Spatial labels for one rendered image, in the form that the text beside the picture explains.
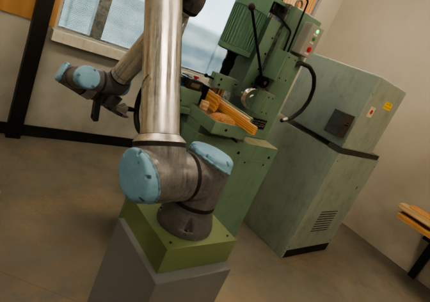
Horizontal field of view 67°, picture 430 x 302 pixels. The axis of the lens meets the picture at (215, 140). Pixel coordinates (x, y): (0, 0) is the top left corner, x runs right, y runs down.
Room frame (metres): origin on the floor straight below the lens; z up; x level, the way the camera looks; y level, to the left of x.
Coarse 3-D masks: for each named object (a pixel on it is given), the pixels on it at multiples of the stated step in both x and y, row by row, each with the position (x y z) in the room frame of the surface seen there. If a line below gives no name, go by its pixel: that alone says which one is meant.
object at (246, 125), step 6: (222, 108) 1.64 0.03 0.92; (228, 108) 1.62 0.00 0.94; (228, 114) 1.60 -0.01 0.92; (234, 114) 1.57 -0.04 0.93; (234, 120) 1.55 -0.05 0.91; (240, 120) 1.53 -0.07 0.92; (246, 120) 1.51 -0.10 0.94; (240, 126) 1.51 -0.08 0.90; (246, 126) 1.48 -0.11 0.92; (252, 126) 1.46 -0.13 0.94; (252, 132) 1.45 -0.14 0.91
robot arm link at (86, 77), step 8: (72, 72) 1.23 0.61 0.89; (80, 72) 1.21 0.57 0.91; (88, 72) 1.23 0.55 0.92; (96, 72) 1.25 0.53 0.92; (72, 80) 1.22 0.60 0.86; (80, 80) 1.20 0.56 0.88; (88, 80) 1.22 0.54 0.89; (96, 80) 1.25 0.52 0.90; (104, 80) 1.28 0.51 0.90; (80, 88) 1.26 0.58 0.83; (88, 88) 1.22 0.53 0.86; (96, 88) 1.27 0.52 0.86
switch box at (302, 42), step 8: (304, 24) 1.82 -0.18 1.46; (312, 24) 1.79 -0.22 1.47; (304, 32) 1.81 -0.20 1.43; (312, 32) 1.80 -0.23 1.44; (320, 32) 1.83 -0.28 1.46; (296, 40) 1.83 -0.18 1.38; (304, 40) 1.79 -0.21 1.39; (296, 48) 1.81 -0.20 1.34; (304, 48) 1.79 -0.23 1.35; (312, 48) 1.83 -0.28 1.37; (304, 56) 1.84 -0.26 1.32
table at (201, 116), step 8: (192, 104) 1.57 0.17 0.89; (184, 112) 1.55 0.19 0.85; (192, 112) 1.55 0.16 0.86; (200, 112) 1.50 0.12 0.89; (208, 112) 1.52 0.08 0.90; (216, 112) 1.60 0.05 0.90; (200, 120) 1.49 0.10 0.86; (208, 120) 1.45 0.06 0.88; (216, 120) 1.43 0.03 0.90; (208, 128) 1.43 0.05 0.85; (216, 128) 1.42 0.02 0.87; (224, 128) 1.45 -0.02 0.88; (232, 128) 1.48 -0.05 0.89; (240, 128) 1.51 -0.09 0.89; (232, 136) 1.49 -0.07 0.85; (240, 136) 1.52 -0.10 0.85
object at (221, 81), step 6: (216, 72) 1.71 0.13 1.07; (210, 78) 1.72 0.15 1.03; (216, 78) 1.69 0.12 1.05; (222, 78) 1.69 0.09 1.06; (228, 78) 1.72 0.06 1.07; (216, 84) 1.68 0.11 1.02; (222, 84) 1.70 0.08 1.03; (228, 84) 1.73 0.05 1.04; (228, 90) 1.74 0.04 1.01; (234, 90) 1.76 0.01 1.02
